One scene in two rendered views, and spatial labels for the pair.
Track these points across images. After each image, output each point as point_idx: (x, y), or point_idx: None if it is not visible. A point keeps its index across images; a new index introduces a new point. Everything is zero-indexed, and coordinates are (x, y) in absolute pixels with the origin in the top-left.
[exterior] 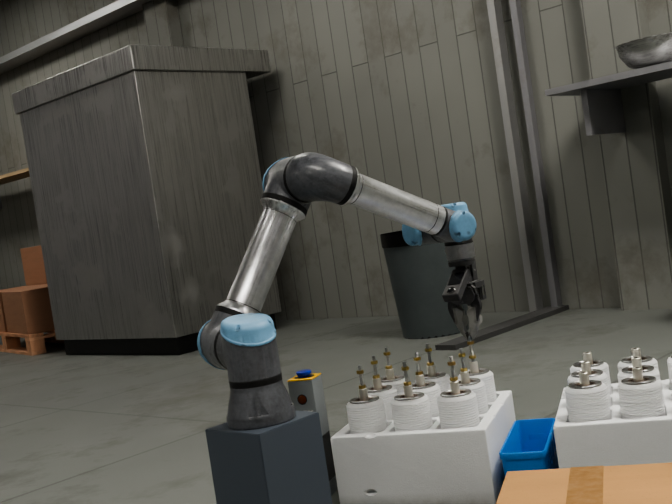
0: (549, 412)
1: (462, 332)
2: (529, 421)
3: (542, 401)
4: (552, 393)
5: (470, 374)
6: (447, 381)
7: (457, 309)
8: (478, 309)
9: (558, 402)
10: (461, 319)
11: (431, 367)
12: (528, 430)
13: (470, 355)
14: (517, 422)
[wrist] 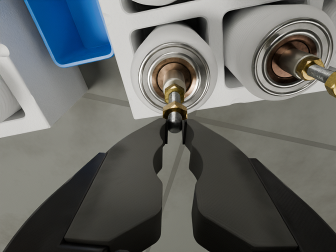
0: (168, 206)
1: (201, 124)
2: (94, 56)
3: (186, 231)
4: (184, 247)
5: (171, 42)
6: (240, 48)
7: (245, 230)
8: (48, 211)
9: (170, 228)
10: (206, 166)
11: (300, 55)
12: (101, 52)
13: (178, 92)
14: (111, 50)
